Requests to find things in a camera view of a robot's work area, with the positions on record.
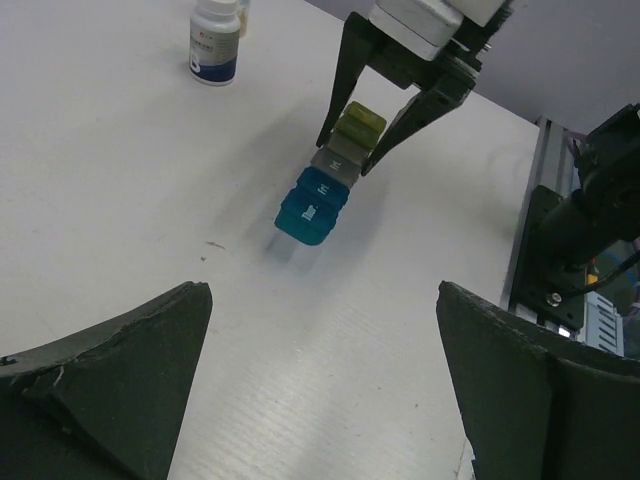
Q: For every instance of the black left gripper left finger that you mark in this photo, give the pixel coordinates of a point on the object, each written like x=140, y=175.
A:
x=107, y=402

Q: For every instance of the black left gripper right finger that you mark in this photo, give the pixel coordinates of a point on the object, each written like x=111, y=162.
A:
x=534, y=404

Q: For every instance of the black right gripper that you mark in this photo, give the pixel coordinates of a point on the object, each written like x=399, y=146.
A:
x=399, y=65

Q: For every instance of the weekly pill organizer strip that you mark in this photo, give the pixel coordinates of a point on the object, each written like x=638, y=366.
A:
x=310, y=210

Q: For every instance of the clear glass pill bottle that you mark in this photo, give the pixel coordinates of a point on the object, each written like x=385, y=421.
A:
x=243, y=15

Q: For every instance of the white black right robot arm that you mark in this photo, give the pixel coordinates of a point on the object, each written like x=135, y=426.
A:
x=607, y=161

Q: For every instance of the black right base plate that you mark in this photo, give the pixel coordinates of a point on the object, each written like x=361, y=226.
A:
x=547, y=260

